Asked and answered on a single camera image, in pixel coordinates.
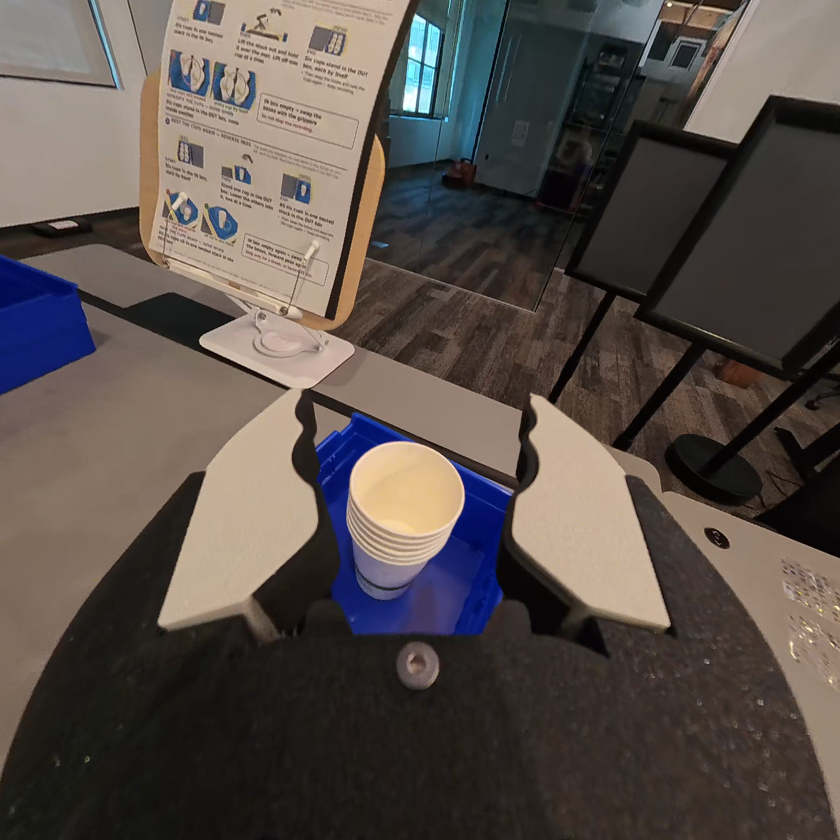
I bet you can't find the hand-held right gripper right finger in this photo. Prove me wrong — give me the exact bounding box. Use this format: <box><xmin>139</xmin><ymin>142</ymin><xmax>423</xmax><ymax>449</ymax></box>
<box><xmin>497</xmin><ymin>392</ymin><xmax>674</xmax><ymax>644</ymax></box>

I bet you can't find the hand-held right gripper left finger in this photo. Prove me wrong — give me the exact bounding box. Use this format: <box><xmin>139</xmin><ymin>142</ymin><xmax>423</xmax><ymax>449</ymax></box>
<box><xmin>158</xmin><ymin>388</ymin><xmax>340</xmax><ymax>644</ymax></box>

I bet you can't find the blue plastic bin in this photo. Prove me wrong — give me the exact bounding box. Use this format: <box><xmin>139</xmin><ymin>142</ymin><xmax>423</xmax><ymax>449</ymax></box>
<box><xmin>0</xmin><ymin>254</ymin><xmax>97</xmax><ymax>395</ymax></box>
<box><xmin>313</xmin><ymin>414</ymin><xmax>515</xmax><ymax>637</ymax></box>

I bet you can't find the stack of nested white cups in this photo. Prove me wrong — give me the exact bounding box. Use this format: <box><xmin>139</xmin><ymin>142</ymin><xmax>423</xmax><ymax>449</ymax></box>
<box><xmin>346</xmin><ymin>441</ymin><xmax>467</xmax><ymax>602</ymax></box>

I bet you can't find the white board stand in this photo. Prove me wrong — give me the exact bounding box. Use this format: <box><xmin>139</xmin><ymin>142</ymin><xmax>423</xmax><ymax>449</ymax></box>
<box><xmin>200</xmin><ymin>296</ymin><xmax>355</xmax><ymax>388</ymax></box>

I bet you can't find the black office chair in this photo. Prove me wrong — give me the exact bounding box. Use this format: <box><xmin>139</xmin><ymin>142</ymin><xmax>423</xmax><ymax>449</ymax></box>
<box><xmin>759</xmin><ymin>427</ymin><xmax>840</xmax><ymax>555</ymax></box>

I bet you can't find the wooden instruction board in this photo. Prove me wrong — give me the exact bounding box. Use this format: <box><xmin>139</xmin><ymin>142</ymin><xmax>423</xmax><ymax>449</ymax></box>
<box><xmin>138</xmin><ymin>0</ymin><xmax>421</xmax><ymax>332</ymax></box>

